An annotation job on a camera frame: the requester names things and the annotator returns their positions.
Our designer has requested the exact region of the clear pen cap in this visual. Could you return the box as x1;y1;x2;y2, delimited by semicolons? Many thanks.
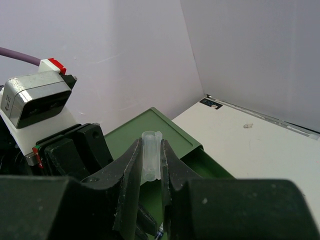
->
141;131;163;183

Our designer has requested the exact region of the green drawer cabinet box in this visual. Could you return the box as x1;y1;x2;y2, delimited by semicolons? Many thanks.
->
104;107;203;159

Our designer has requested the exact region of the left black corner label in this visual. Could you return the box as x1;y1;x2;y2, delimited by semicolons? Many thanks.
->
199;98;223;110

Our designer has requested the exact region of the blue pen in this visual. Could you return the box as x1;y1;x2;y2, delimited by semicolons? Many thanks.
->
154;222;164;240

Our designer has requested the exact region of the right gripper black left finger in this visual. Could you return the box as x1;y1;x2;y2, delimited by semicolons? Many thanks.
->
0;138;142;240

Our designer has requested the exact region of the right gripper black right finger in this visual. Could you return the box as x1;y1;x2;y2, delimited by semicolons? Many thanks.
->
160;140;317;240

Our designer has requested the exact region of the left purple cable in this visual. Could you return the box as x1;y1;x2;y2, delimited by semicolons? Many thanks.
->
0;46;42;67

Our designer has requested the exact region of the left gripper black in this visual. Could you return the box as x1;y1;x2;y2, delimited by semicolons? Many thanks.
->
0;123;113;178

